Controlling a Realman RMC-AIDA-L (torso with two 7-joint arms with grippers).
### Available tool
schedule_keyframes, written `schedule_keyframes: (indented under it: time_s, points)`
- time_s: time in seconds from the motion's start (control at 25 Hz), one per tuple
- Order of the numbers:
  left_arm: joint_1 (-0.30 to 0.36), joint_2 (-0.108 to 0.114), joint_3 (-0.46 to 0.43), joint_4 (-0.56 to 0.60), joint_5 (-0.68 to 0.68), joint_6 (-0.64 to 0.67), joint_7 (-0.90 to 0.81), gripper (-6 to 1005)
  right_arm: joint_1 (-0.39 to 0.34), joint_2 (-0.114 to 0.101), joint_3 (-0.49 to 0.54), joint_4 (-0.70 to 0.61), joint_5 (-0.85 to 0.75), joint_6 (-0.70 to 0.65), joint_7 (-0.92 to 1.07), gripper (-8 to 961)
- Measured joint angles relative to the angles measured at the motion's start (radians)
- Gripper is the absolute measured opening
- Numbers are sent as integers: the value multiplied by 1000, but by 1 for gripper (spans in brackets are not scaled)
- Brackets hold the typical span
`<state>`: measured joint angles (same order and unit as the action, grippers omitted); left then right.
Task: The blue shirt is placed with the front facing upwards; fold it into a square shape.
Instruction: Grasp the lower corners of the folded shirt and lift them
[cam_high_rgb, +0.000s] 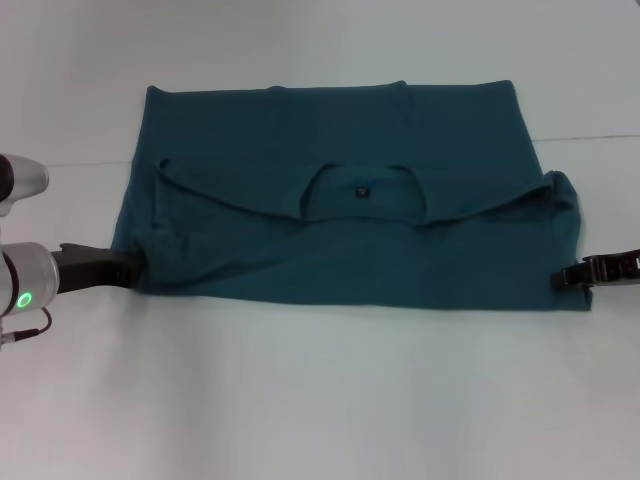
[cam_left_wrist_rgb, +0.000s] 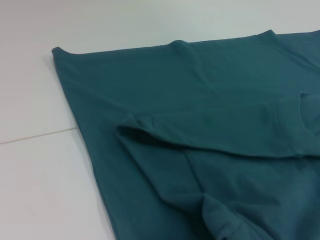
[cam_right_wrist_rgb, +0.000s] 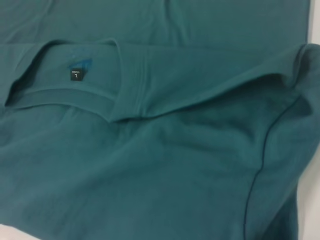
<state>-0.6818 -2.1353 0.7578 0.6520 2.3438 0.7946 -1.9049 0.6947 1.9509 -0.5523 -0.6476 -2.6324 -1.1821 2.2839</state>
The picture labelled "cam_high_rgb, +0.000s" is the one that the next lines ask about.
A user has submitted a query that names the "teal T-shirt white print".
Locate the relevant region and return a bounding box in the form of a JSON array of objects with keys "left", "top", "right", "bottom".
[{"left": 108, "top": 78, "right": 595, "bottom": 314}]

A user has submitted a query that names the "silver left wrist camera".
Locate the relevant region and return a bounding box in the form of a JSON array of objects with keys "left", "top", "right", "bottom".
[{"left": 0, "top": 153, "right": 50, "bottom": 219}]

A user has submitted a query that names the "black cable silver plug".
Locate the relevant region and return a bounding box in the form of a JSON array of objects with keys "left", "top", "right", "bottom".
[{"left": 0, "top": 307, "right": 54, "bottom": 347}]

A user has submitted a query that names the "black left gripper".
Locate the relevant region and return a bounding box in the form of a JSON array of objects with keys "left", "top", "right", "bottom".
[{"left": 54, "top": 242, "right": 144, "bottom": 294}]

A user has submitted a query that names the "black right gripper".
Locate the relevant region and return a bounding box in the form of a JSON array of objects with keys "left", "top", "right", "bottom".
[{"left": 549, "top": 248, "right": 640, "bottom": 290}]

